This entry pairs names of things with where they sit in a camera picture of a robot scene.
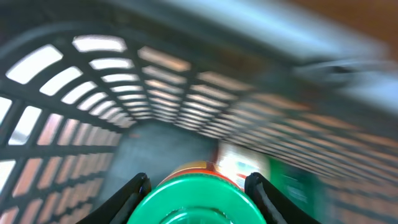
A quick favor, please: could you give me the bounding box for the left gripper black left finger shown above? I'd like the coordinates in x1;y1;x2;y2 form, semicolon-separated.
76;172;151;224

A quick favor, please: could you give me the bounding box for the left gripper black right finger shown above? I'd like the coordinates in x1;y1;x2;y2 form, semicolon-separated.
244;172;320;224

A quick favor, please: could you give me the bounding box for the green 3M wipes pouch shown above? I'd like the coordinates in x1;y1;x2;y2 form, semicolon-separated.
217;142;329;223

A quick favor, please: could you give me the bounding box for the sriracha bottle with green cap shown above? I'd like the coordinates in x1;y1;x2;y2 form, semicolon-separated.
127;161;267;224

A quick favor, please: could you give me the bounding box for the grey plastic shopping basket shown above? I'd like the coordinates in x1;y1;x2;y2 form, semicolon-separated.
1;1;397;223

